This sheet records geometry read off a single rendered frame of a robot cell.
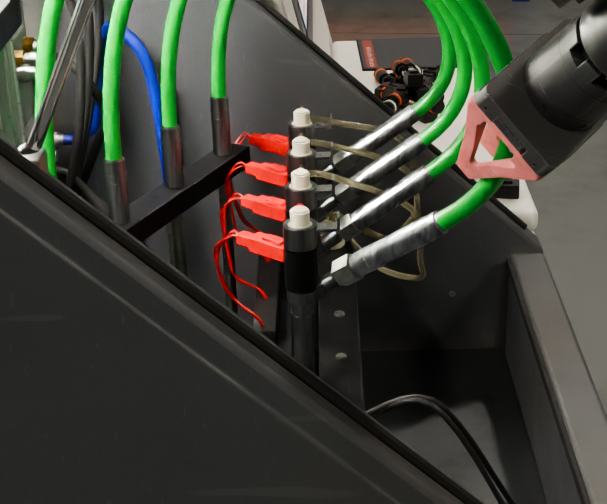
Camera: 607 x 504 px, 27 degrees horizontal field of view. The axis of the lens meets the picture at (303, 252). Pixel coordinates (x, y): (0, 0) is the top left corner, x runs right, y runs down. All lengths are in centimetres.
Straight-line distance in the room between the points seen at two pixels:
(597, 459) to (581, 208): 287
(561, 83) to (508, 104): 3
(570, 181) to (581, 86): 334
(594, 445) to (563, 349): 16
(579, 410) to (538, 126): 40
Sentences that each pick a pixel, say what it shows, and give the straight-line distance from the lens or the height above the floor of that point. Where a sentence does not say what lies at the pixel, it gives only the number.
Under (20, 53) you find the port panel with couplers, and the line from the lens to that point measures 125.
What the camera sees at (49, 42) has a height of 129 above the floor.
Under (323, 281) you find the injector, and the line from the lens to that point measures 103.
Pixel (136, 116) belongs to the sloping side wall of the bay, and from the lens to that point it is 132.
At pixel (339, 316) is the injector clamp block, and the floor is 98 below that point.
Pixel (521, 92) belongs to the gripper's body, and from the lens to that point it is 78.
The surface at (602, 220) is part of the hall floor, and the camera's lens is 383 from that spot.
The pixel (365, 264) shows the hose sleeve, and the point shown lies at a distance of 90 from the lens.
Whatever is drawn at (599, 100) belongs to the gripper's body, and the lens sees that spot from 76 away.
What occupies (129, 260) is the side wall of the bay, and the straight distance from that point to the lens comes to 66.
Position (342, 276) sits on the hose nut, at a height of 114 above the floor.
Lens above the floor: 155
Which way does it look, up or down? 26 degrees down
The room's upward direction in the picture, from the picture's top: 2 degrees counter-clockwise
